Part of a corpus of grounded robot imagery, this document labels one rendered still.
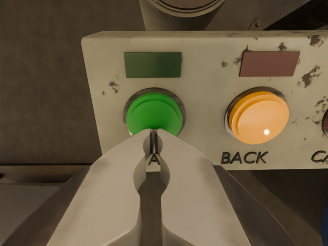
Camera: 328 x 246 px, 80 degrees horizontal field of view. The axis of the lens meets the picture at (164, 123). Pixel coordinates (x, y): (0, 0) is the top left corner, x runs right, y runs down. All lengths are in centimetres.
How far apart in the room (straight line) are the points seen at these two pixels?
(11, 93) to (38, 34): 24
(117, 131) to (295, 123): 14
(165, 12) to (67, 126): 66
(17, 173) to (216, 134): 86
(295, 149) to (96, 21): 74
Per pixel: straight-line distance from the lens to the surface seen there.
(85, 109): 80
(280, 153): 19
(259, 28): 85
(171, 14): 25
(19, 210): 69
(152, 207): 88
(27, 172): 93
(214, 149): 17
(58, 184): 80
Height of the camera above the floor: 74
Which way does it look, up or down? 81 degrees down
